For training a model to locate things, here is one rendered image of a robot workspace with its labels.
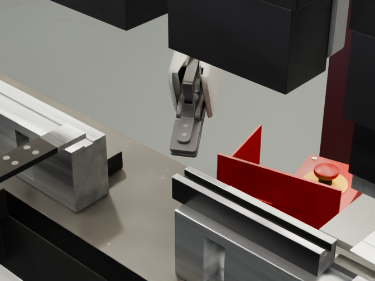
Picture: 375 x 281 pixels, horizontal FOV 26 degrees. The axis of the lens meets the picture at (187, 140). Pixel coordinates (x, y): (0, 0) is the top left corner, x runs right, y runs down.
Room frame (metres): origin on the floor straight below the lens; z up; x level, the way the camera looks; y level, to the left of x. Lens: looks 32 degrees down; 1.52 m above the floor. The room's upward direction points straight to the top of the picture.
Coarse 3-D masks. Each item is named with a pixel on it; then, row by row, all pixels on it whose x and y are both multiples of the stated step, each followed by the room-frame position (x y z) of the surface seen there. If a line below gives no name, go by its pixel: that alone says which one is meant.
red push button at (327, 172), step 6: (318, 168) 1.05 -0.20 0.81; (324, 168) 1.05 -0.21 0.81; (330, 168) 1.05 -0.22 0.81; (336, 168) 1.05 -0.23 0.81; (318, 174) 1.04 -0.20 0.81; (324, 174) 1.04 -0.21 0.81; (330, 174) 1.04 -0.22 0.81; (336, 174) 1.04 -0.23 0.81; (318, 180) 1.05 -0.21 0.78; (324, 180) 1.04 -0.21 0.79; (330, 180) 1.04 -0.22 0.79
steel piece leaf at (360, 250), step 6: (354, 246) 0.63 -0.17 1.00; (360, 246) 0.63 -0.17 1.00; (366, 246) 0.63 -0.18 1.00; (372, 246) 0.63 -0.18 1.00; (354, 252) 0.62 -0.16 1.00; (360, 252) 0.62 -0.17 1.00; (366, 252) 0.62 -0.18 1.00; (372, 252) 0.62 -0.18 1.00; (366, 258) 0.61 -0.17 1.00; (372, 258) 0.61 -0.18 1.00
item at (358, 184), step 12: (360, 132) 0.61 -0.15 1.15; (372, 132) 0.60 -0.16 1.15; (360, 144) 0.60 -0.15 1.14; (372, 144) 0.60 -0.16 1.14; (360, 156) 0.60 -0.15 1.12; (372, 156) 0.60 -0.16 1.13; (360, 168) 0.60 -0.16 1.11; (372, 168) 0.60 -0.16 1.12; (360, 180) 0.61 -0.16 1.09; (372, 180) 0.59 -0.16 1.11; (372, 192) 0.60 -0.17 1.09
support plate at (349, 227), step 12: (360, 204) 0.70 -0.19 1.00; (372, 204) 0.70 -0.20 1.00; (336, 216) 0.68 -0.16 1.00; (348, 216) 0.68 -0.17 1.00; (360, 216) 0.68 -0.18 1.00; (372, 216) 0.68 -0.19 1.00; (324, 228) 0.66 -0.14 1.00; (336, 228) 0.66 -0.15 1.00; (348, 228) 0.66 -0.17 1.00; (360, 228) 0.66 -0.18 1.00; (372, 228) 0.66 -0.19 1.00; (348, 240) 0.64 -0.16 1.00; (360, 240) 0.64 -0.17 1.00
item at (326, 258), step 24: (192, 168) 0.77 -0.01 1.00; (192, 192) 0.73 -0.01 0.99; (216, 192) 0.73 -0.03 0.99; (216, 216) 0.71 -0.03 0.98; (240, 216) 0.69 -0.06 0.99; (264, 216) 0.69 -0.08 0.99; (264, 240) 0.66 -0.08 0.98; (288, 240) 0.64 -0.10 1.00; (312, 240) 0.65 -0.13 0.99; (336, 240) 0.64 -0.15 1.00; (312, 264) 0.62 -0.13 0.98
